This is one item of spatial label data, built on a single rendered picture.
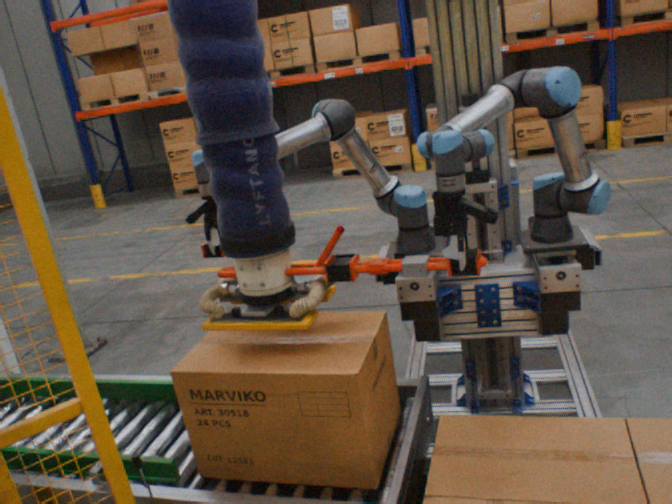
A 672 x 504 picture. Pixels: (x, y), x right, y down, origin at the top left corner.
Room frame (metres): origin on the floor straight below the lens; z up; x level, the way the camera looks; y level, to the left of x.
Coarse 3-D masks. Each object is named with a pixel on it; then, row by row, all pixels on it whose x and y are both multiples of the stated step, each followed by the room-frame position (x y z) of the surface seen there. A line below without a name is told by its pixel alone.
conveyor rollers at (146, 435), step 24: (48, 408) 2.27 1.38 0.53; (120, 408) 2.19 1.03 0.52; (144, 408) 2.10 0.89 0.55; (168, 408) 2.08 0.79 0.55; (408, 408) 1.81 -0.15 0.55; (72, 432) 2.03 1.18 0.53; (120, 432) 1.95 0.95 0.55; (144, 432) 1.93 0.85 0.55; (168, 432) 1.91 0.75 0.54; (168, 456) 1.75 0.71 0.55; (192, 456) 1.73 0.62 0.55; (384, 480) 1.46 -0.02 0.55
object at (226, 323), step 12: (228, 312) 1.67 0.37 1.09; (240, 312) 1.62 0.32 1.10; (276, 312) 1.57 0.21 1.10; (312, 312) 1.58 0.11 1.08; (204, 324) 1.62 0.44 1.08; (216, 324) 1.60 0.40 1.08; (228, 324) 1.59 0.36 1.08; (240, 324) 1.57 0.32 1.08; (252, 324) 1.56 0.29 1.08; (264, 324) 1.55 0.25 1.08; (276, 324) 1.54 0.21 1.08; (288, 324) 1.52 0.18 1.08; (300, 324) 1.51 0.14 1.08
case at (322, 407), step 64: (320, 320) 1.81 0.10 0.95; (384, 320) 1.76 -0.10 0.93; (192, 384) 1.59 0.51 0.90; (256, 384) 1.52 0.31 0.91; (320, 384) 1.46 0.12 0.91; (384, 384) 1.65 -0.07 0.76; (192, 448) 1.61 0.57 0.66; (256, 448) 1.54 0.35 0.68; (320, 448) 1.47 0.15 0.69; (384, 448) 1.55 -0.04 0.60
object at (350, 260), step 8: (336, 256) 1.66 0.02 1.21; (344, 256) 1.65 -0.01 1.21; (352, 256) 1.65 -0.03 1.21; (328, 264) 1.60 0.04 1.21; (336, 264) 1.60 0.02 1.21; (344, 264) 1.57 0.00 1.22; (352, 264) 1.57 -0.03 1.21; (328, 272) 1.59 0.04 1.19; (336, 272) 1.58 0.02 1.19; (344, 272) 1.57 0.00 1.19; (352, 272) 1.56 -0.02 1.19; (328, 280) 1.58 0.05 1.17; (336, 280) 1.57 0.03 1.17; (344, 280) 1.56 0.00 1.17; (352, 280) 1.56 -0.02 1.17
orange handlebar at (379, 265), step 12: (300, 264) 1.67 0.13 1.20; (312, 264) 1.66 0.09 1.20; (360, 264) 1.61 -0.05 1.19; (372, 264) 1.56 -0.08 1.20; (384, 264) 1.54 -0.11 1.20; (396, 264) 1.54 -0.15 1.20; (432, 264) 1.50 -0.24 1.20; (444, 264) 1.49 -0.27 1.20; (480, 264) 1.46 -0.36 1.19; (228, 276) 1.70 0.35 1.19
